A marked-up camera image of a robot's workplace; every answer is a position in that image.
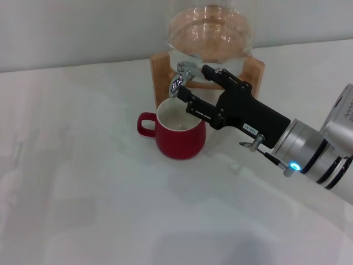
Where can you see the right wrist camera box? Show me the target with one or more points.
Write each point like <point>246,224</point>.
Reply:
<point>342,110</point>

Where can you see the chrome faucet tap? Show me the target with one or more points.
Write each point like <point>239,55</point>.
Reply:
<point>180,74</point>

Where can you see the glass water dispenser jar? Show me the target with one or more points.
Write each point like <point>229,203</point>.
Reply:
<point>209,36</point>

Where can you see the wooden dispenser stand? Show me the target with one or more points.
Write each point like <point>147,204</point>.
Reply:
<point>162,80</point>

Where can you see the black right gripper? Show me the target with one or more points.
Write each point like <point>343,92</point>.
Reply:
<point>248,113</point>

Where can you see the red ceramic cup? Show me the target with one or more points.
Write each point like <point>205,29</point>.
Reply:
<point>179,143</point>

